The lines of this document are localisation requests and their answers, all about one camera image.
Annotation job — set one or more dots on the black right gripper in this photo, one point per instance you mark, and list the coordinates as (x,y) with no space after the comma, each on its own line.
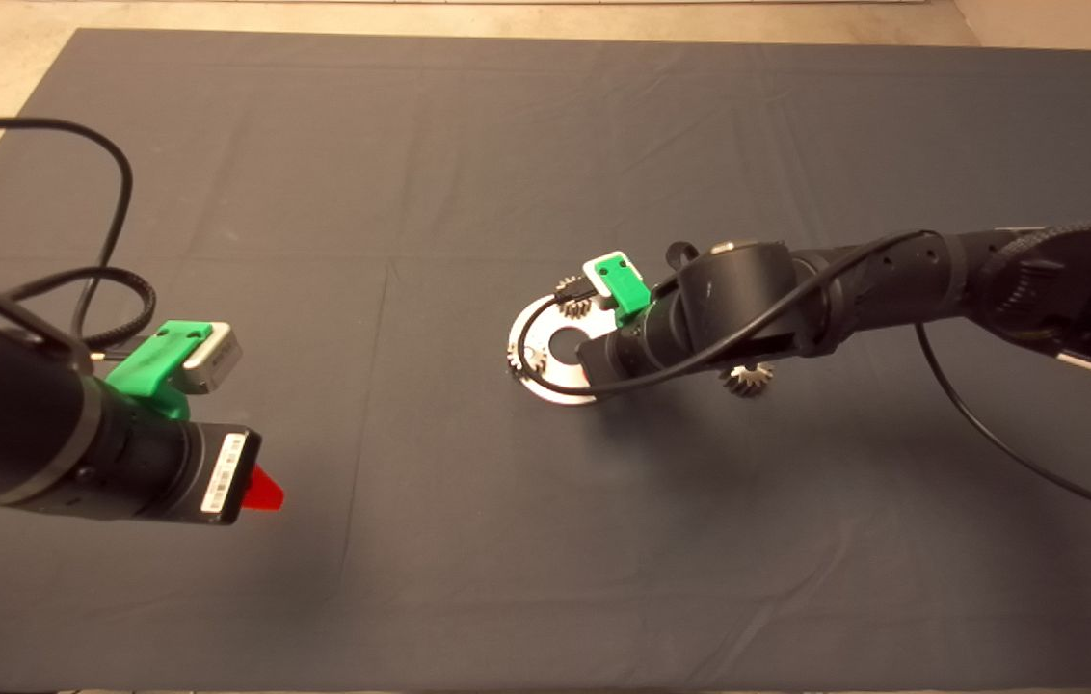
(618,352)

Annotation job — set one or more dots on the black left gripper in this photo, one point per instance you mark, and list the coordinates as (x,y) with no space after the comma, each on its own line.
(150,467)

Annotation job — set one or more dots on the large steel bevel gear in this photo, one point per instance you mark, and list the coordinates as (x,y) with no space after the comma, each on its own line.
(748,383)

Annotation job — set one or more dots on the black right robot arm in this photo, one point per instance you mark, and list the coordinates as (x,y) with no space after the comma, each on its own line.
(892,289)

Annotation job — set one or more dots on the small steel spur gear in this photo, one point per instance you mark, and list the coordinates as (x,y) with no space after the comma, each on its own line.
(576,310)
(534,362)

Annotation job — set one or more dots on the round metal plate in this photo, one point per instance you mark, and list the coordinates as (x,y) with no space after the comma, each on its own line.
(555,386)

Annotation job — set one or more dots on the dark grey table cloth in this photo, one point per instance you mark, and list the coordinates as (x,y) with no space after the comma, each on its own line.
(362,145)

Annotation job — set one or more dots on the green right camera mount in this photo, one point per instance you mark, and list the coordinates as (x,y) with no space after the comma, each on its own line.
(625,284)

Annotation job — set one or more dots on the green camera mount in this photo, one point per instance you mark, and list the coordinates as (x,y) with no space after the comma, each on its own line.
(150,361)
(625,284)

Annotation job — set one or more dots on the silver right camera box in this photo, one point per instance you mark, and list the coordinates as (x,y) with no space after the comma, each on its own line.
(601,260)

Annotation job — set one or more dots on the silver camera box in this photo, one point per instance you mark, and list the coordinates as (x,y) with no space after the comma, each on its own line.
(601,260)
(216,359)

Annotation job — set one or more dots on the silver left camera box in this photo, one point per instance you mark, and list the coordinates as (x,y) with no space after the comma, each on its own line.
(216,359)

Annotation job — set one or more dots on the green left camera mount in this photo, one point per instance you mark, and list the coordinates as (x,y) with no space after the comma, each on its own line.
(150,361)

